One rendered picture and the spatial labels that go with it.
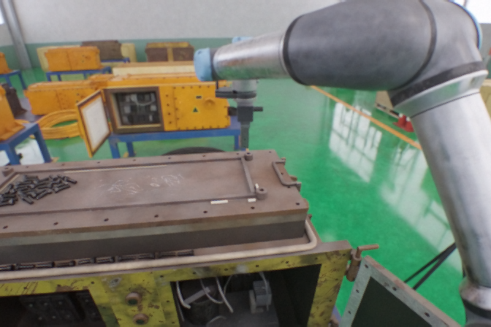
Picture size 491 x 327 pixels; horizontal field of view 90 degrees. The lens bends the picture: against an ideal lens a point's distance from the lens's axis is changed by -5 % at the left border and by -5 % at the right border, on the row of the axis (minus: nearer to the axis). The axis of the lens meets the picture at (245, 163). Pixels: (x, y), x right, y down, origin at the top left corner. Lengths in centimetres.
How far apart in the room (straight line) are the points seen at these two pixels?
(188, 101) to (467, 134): 316
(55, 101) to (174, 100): 443
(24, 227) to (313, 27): 94
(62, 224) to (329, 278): 91
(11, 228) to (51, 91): 642
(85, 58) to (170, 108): 663
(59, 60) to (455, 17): 1001
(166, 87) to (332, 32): 313
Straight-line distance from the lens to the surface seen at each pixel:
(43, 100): 751
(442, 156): 41
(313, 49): 34
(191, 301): 117
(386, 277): 95
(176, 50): 917
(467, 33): 44
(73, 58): 999
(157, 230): 88
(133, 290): 98
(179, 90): 336
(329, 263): 100
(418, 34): 35
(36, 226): 101
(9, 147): 429
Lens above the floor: 190
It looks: 29 degrees down
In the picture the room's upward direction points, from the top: straight up
